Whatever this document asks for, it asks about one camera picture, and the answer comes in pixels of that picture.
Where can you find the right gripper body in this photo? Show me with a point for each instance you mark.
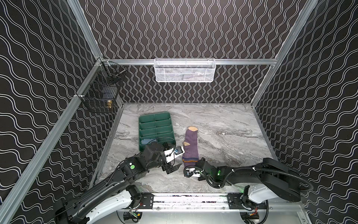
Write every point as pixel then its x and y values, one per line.
pixel 200 167

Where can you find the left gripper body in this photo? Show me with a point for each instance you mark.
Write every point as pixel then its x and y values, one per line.
pixel 170 165

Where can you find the purple striped sock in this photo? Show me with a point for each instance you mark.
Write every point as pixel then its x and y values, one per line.
pixel 190 145

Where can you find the green compartment tray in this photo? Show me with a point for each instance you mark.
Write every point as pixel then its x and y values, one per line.
pixel 156 126

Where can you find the blue orange striped sock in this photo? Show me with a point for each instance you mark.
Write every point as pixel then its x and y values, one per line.
pixel 147 141

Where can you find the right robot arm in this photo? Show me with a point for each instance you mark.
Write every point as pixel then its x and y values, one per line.
pixel 273 175

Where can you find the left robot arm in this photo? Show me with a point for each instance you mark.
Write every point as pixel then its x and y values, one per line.
pixel 117 191

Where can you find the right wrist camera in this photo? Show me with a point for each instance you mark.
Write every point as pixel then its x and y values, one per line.
pixel 192 172

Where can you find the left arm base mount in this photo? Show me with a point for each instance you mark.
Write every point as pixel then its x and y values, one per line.
pixel 142 201

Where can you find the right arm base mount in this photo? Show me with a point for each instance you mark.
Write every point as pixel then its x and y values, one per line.
pixel 237 201

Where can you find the aluminium front rail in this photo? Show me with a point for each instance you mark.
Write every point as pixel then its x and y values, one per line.
pixel 163 202

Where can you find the black wire basket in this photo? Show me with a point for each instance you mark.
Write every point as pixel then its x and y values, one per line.
pixel 104 86

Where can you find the white wire basket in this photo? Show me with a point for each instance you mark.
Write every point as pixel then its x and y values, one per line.
pixel 184 70

